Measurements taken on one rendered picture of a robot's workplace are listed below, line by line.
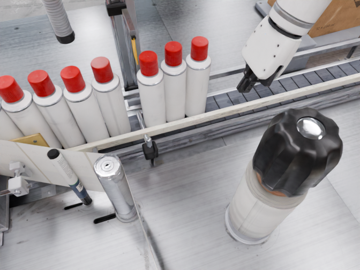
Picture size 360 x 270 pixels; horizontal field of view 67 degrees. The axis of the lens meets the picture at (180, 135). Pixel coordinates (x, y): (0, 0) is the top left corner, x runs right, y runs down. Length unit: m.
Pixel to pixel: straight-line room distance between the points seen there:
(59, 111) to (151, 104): 0.17
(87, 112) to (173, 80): 0.18
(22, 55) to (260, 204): 0.86
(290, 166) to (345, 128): 0.54
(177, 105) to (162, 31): 0.46
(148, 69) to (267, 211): 0.30
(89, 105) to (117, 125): 0.09
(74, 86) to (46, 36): 0.59
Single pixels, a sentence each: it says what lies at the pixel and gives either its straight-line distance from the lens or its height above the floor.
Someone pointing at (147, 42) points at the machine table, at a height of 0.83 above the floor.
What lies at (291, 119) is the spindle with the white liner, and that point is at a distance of 0.31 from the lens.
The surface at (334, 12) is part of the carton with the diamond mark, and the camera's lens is 1.04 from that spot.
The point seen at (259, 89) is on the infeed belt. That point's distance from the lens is 0.76.
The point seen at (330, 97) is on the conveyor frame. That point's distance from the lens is 0.82.
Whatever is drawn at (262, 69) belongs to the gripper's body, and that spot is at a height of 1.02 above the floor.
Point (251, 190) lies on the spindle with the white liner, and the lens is 0.38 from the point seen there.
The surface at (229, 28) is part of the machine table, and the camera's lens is 1.04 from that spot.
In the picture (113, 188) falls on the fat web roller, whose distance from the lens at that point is 0.41.
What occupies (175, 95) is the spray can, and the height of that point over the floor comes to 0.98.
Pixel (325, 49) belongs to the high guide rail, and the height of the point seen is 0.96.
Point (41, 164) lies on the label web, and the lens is 0.51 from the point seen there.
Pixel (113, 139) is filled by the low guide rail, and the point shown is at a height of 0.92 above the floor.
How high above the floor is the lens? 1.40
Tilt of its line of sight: 55 degrees down
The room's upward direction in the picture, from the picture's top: 1 degrees clockwise
